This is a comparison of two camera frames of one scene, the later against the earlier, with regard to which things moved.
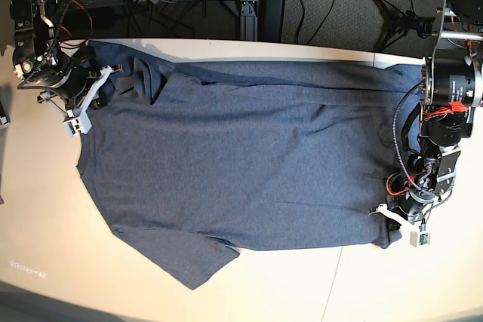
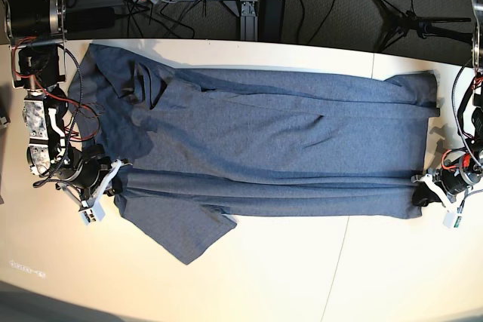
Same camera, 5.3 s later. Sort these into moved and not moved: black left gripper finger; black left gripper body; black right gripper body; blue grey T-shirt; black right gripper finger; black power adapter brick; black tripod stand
Moved: black left gripper body; black left gripper finger; black right gripper finger; black right gripper body; blue grey T-shirt
Not moved: black tripod stand; black power adapter brick
